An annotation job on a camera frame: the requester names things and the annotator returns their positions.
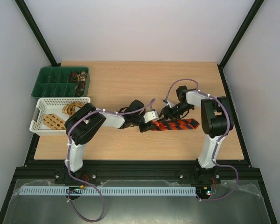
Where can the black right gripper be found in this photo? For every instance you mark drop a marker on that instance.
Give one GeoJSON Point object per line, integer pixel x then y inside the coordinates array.
{"type": "Point", "coordinates": [166, 112]}

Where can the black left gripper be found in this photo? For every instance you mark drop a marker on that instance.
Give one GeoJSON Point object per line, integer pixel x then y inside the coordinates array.
{"type": "Point", "coordinates": [147, 127]}

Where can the orange navy striped tie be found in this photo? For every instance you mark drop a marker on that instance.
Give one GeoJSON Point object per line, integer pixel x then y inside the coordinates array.
{"type": "Point", "coordinates": [182, 124]}

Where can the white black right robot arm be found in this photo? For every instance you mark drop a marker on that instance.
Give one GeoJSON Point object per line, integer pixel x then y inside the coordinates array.
{"type": "Point", "coordinates": [216, 120]}

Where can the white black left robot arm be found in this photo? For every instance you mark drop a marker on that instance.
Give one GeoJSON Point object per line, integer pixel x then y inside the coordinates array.
{"type": "Point", "coordinates": [84, 124]}

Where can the tan ringed tie in basket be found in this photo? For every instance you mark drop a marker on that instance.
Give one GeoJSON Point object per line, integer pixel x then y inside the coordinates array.
{"type": "Point", "coordinates": [70, 109]}

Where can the rolled beige patterned tie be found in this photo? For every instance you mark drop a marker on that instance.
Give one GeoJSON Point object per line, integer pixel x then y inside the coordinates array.
{"type": "Point", "coordinates": [82, 76]}

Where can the rolled brown patterned tie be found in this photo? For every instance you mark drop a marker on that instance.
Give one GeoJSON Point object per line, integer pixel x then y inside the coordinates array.
{"type": "Point", "coordinates": [73, 77]}

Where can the tan patterned tie in basket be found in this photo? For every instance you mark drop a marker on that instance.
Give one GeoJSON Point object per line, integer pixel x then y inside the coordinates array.
{"type": "Point", "coordinates": [54, 122]}

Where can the green divided storage tray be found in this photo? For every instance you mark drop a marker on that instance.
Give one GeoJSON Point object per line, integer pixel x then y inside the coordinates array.
{"type": "Point", "coordinates": [53, 82]}

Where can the white perforated plastic basket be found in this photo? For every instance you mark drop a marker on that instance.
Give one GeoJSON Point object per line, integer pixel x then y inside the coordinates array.
{"type": "Point", "coordinates": [52, 106]}

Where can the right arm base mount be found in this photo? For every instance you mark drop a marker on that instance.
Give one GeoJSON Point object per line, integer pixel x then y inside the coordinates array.
{"type": "Point", "coordinates": [199, 176]}

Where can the light blue slotted cable duct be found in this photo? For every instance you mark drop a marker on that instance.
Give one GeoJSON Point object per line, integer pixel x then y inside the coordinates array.
{"type": "Point", "coordinates": [107, 191]}

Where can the black aluminium frame rail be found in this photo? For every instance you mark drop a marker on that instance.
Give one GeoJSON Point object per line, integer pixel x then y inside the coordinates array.
{"type": "Point", "coordinates": [100, 171]}

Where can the right black frame post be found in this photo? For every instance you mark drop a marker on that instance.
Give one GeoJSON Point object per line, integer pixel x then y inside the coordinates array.
{"type": "Point", "coordinates": [240, 33]}

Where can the black frame post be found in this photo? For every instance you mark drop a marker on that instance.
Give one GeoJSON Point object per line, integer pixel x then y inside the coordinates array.
{"type": "Point", "coordinates": [240, 33]}
{"type": "Point", "coordinates": [36, 31]}

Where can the left black frame post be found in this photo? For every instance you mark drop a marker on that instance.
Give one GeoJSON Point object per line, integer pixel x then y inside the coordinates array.
{"type": "Point", "coordinates": [36, 31]}

